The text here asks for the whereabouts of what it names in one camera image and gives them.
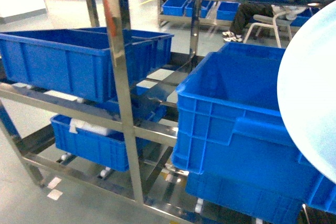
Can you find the light blue round plate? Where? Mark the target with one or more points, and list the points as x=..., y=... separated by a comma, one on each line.
x=306, y=90

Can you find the stainless steel shelf rack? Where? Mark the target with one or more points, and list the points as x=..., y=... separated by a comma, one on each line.
x=148, y=143

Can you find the white foam packing piece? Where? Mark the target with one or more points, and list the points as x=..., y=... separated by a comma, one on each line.
x=75, y=125

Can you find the blue crate beneath large crate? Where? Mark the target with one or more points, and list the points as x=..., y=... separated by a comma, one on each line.
x=247, y=199

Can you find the seated person dark trousers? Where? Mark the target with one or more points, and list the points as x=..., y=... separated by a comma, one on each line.
x=246, y=11

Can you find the blue crate on lower shelf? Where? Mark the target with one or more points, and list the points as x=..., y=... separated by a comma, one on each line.
x=106, y=150

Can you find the beige chair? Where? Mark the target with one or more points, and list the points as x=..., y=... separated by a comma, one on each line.
x=272, y=23

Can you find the large blue crate right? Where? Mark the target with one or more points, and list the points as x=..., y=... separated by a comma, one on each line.
x=230, y=125

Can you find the blue crate on shelf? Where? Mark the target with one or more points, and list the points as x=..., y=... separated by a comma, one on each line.
x=106, y=150
x=78, y=61

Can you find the blue crate on left shelf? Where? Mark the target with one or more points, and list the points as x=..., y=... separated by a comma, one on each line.
x=78, y=61

